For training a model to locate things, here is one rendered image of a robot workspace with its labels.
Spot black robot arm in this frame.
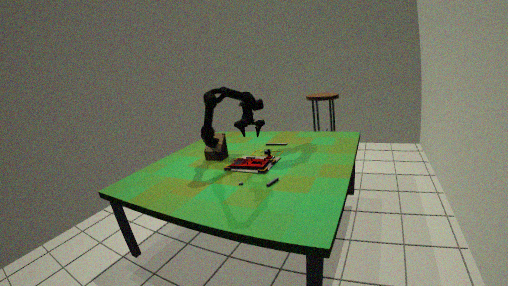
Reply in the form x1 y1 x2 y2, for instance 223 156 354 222
201 87 264 149

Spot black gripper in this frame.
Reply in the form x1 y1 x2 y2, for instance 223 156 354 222
234 112 265 137

